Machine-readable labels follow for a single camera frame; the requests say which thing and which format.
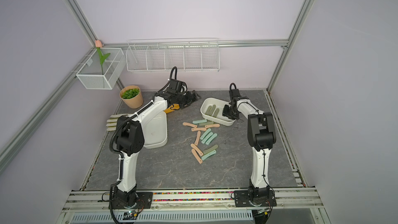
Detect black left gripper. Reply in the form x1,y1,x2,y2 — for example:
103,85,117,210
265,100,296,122
176,90,202,109

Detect white basin with knives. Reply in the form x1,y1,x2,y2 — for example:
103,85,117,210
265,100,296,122
200,97,235,127

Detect olive knife apart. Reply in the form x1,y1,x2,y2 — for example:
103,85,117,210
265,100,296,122
205,105,212,115

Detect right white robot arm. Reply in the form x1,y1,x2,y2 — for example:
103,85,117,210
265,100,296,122
222,83,276,198

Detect white basin near left arm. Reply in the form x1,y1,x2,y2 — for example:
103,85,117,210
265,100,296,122
143,112,168,149

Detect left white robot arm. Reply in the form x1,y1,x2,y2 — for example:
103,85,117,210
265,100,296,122
109,66,200,207

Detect yellow plastic basin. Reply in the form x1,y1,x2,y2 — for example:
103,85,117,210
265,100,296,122
164,104,180,114

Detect peach knife top right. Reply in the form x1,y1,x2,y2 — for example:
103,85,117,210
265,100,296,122
205,123,220,129

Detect olive knife top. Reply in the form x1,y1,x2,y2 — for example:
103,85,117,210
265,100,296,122
199,121,214,127

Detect peach knife top left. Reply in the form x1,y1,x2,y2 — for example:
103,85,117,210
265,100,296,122
182,122,198,128

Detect mint knife top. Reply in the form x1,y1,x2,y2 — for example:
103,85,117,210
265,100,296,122
192,119,207,124

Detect peach knife top centre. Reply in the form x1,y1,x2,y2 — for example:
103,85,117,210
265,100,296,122
191,128,207,132

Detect mint knife middle right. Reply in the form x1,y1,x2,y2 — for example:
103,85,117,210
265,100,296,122
205,133,218,145

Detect mint knife middle centre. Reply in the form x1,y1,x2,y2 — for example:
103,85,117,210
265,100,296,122
202,132,214,144

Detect peach knife upright middle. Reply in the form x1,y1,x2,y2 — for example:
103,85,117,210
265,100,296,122
194,131,201,146

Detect mint knife middle left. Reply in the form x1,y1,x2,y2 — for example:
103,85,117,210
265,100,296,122
200,128,211,140

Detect mint knife bottom of pile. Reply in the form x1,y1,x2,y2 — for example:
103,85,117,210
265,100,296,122
201,150,217,161

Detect peach plastic plant pot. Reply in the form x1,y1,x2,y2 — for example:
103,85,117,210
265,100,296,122
120,85,144,109

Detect peach knife lower middle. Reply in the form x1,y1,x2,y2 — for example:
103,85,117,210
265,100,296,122
190,144,204,157

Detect green artificial plant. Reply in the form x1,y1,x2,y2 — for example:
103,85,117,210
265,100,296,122
121,88,140,100

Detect peach knife bottom of pile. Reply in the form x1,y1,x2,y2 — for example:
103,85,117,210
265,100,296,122
191,149,203,164

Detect beige green work glove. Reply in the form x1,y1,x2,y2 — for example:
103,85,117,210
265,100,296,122
106,114,127,131

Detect small white mesh basket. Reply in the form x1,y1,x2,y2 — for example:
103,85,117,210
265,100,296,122
76,48,126,90

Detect artificial pink tulip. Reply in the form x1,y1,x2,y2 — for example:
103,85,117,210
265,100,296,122
95,40,110,75

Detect white wire wall shelf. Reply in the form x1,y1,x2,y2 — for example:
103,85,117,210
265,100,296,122
126,38,220,72

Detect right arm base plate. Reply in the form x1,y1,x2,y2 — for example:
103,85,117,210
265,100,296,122
231,188,277,207

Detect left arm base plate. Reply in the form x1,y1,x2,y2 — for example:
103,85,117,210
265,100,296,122
110,191,153,210

